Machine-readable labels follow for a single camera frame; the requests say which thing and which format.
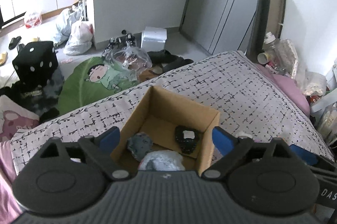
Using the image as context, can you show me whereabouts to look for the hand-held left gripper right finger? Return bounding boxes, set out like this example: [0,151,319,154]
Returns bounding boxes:
[201,127,297,182]

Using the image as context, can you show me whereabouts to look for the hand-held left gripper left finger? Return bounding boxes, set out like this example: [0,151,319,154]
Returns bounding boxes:
[37,126,132,182]

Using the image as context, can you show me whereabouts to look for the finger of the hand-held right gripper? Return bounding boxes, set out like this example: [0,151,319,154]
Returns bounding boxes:
[289,144,337,176]

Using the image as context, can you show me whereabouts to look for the black patterned sock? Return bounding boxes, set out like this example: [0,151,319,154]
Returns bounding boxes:
[174,125,201,154]

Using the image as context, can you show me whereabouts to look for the white grey cloth bundle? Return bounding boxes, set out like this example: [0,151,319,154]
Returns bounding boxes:
[127,132,186,172]

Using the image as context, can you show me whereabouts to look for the brown cardboard box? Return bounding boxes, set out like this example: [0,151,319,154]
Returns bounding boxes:
[110,86,221,178]

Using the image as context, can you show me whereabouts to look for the white black patterned bed blanket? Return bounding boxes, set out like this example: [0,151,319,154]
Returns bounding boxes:
[11,50,335,176]

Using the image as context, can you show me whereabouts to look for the green cartoon cushion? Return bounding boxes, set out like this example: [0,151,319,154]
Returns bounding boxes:
[57,56,138,115]

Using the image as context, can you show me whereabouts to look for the pink pillow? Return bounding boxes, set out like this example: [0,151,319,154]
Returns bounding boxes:
[256,63,312,117]

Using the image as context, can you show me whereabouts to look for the clear plastic bag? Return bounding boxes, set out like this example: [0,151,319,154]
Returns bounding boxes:
[110,46,153,83]

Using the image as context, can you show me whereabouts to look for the paper cup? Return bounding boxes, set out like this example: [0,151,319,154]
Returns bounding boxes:
[257,52,270,64]

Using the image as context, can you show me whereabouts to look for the black gear on floor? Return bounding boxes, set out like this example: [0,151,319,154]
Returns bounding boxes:
[101,29,138,57]

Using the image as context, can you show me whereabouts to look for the black slippers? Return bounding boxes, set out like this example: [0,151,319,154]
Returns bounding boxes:
[147,50,194,74]

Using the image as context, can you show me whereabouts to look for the pink floral cushion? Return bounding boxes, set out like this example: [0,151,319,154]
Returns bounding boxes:
[0,95,40,143]

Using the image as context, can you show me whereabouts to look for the heap of white plastic bags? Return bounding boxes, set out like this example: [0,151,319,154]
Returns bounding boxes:
[276,38,327,97]

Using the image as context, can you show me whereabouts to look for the white plastic bag red print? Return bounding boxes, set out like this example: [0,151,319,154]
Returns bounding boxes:
[63,21,94,56]

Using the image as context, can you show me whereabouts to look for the black dice stool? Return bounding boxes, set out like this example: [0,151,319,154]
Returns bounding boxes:
[12,41,59,87]

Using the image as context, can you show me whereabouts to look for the clear plastic jar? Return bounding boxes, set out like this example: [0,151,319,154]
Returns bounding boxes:
[263,32,281,57]

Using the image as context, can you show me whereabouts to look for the pink bed sheet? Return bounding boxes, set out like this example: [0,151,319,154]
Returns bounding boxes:
[0,139,30,217]

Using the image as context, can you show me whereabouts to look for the white box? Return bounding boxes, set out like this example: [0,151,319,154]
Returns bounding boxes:
[140,27,168,50]

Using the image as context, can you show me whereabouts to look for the black framed folded table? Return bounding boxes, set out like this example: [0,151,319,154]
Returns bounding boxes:
[246,0,287,65]

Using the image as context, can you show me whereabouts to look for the black slipper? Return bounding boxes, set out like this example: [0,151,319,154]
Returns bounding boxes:
[8,36,22,50]

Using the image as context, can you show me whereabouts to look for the grey door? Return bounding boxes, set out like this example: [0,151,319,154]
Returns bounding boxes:
[178,0,283,55]

